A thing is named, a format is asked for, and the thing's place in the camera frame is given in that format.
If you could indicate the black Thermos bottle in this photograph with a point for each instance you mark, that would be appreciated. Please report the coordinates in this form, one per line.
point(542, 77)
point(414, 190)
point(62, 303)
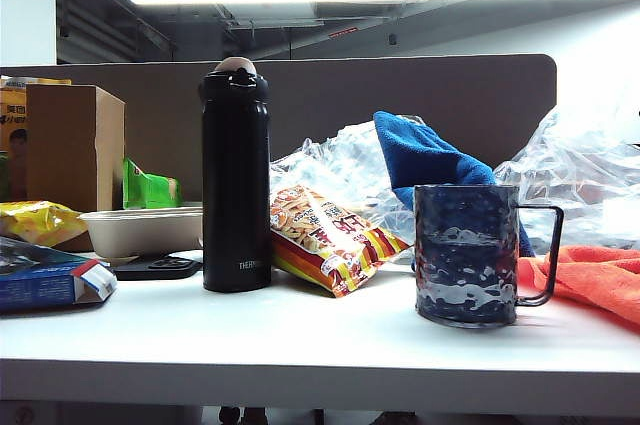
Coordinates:
point(235, 170)

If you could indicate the blue speckled enamel cup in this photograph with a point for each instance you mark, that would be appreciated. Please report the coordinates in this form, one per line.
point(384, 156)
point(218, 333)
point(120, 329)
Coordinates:
point(465, 255)

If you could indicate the crumpled clear plastic bag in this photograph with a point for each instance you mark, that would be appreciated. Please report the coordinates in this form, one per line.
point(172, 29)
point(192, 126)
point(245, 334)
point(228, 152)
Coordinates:
point(340, 160)
point(575, 175)

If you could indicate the red yellow snack bag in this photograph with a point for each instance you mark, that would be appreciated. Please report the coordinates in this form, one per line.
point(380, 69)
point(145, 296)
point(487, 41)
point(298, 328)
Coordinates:
point(320, 240)

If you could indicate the blue towel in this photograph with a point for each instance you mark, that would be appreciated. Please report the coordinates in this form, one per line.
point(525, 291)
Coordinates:
point(420, 150)

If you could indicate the grey-brown desk partition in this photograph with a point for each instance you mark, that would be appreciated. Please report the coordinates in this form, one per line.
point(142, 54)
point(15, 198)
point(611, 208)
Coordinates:
point(400, 90)

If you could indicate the red ceiling sign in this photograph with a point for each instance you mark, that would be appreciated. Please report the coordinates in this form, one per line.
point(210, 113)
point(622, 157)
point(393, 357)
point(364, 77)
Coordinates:
point(343, 33)

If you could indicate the green snack packet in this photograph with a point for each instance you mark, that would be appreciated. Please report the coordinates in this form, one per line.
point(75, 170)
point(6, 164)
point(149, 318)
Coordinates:
point(147, 190)

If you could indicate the black phone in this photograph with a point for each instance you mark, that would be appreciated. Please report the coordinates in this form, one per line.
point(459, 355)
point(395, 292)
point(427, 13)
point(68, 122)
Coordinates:
point(160, 267)

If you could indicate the beige pulp food container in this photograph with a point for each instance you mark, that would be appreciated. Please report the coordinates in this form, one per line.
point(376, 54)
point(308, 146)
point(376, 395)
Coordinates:
point(145, 232)

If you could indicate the brown cardboard box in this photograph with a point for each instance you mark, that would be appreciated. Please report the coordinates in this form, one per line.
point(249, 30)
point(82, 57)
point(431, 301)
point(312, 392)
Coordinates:
point(70, 145)

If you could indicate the orange towel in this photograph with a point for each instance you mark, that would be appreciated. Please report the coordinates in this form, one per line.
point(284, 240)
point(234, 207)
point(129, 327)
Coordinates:
point(595, 275)

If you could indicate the blue white carton box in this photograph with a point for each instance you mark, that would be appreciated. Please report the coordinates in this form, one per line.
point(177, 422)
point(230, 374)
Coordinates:
point(40, 285)

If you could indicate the yellow printed box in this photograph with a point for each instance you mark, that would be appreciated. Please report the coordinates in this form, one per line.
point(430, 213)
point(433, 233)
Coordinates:
point(12, 125)

